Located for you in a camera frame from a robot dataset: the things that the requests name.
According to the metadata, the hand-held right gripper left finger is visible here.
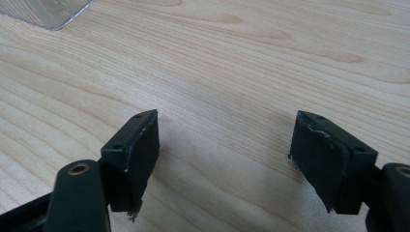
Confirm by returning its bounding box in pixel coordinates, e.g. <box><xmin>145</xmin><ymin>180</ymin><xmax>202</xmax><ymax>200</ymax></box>
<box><xmin>100</xmin><ymin>108</ymin><xmax>161</xmax><ymax>223</ymax></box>

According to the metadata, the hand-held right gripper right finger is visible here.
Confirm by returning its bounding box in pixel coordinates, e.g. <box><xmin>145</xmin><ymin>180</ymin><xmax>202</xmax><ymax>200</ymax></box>
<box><xmin>287</xmin><ymin>109</ymin><xmax>379</xmax><ymax>216</ymax></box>

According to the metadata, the clear plastic container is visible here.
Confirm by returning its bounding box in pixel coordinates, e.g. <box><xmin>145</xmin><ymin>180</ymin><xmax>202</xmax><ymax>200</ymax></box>
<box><xmin>0</xmin><ymin>0</ymin><xmax>97</xmax><ymax>32</ymax></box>

